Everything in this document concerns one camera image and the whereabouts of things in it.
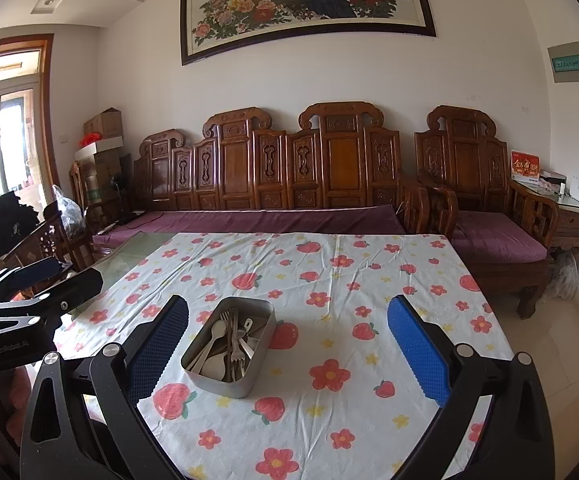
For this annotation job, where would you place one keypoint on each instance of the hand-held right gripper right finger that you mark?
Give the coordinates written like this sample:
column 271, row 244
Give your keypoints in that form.
column 417, row 350

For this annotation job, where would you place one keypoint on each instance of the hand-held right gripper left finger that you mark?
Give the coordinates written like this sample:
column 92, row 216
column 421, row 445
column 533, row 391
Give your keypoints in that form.
column 159, row 350

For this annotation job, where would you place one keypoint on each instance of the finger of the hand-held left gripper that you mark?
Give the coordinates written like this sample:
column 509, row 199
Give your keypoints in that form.
column 81, row 285
column 44, row 270

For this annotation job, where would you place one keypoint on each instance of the rectangular metal tray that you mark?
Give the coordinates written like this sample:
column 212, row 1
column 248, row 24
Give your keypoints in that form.
column 204, row 385

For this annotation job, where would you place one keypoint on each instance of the large cream spoon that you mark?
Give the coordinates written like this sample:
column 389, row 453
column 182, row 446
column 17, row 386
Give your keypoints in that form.
column 214, row 367

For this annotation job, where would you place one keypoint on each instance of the white plastic spoon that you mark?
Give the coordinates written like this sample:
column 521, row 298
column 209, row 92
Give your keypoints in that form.
column 218, row 331

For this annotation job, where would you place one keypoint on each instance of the wooden chopstick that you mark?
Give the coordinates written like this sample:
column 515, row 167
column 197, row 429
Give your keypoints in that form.
column 235, row 320
column 230, row 342

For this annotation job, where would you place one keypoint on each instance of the beige plastic fork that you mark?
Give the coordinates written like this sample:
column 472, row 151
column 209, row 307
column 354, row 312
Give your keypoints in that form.
column 226, row 317

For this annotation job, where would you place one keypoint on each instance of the metal fork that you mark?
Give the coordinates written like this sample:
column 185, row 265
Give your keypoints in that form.
column 237, row 360

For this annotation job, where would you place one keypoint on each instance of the small white spoon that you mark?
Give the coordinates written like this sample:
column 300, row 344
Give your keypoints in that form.
column 247, row 324

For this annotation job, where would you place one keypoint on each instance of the wooden dining chair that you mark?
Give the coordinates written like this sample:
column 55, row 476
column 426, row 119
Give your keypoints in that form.
column 44, row 247

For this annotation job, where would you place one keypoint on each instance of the pile of dark clothes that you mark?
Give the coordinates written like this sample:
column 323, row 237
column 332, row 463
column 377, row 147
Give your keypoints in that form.
column 6, row 220

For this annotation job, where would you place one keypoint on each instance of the crumpled plastic bag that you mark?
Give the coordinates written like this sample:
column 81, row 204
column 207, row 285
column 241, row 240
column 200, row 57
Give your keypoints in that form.
column 69, row 212

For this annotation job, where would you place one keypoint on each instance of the floral white tablecloth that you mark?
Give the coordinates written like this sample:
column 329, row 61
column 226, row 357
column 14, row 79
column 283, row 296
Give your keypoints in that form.
column 344, row 310

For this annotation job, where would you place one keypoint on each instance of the stacked cardboard boxes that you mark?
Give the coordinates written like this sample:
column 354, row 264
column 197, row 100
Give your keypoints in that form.
column 104, row 177

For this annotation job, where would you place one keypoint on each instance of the white box with red flowers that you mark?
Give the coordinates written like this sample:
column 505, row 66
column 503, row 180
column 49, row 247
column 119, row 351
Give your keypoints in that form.
column 100, row 147

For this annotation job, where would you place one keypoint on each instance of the purple armchair cushion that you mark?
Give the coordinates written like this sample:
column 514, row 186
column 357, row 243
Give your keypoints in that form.
column 499, row 237

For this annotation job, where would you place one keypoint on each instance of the brown cardboard box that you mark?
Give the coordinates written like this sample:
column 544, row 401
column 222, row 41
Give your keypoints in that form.
column 103, row 124

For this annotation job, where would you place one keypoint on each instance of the wooden framed balcony door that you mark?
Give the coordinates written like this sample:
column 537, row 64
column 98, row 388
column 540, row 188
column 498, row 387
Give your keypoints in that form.
column 44, row 110

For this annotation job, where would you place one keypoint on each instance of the clear plastic bag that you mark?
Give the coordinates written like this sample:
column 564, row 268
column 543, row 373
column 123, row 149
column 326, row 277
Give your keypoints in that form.
column 563, row 277

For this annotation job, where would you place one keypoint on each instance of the purple sofa cushion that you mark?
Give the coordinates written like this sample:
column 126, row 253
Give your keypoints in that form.
column 269, row 220

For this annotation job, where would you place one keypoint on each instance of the carved wooden armchair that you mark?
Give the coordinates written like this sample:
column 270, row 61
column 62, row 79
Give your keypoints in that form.
column 464, row 155

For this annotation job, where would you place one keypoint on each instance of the carved wooden sofa bench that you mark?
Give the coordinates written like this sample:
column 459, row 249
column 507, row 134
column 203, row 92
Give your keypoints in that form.
column 239, row 160

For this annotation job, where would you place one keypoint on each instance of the wooden side table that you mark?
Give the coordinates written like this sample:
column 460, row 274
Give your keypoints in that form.
column 572, row 220

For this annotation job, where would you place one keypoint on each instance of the tissue box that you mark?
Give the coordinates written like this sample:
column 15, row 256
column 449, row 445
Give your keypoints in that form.
column 553, row 179

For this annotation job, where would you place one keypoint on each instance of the square ceiling light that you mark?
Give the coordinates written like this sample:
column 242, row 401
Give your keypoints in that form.
column 48, row 4

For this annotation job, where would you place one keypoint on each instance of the framed peacock painting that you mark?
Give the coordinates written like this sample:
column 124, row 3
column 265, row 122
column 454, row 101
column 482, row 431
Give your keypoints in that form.
column 314, row 5

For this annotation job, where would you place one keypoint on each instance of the grey wall panel box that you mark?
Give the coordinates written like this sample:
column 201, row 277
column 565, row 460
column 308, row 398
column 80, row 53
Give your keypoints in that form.
column 570, row 62

